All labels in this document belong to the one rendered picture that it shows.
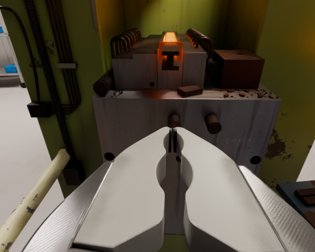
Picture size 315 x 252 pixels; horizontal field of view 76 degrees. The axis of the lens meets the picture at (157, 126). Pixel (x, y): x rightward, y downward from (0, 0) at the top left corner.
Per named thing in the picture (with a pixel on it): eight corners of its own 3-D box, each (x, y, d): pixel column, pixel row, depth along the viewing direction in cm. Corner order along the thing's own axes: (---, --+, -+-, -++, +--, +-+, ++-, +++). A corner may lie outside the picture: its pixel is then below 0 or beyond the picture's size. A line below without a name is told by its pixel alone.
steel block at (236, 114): (239, 237, 61) (282, 99, 39) (115, 231, 63) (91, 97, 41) (208, 137, 110) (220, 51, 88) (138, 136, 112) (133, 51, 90)
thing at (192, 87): (194, 89, 45) (195, 84, 44) (202, 94, 42) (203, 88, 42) (176, 92, 43) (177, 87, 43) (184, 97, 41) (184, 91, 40)
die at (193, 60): (203, 88, 45) (207, 48, 41) (115, 88, 46) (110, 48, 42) (188, 54, 82) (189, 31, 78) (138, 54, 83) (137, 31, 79)
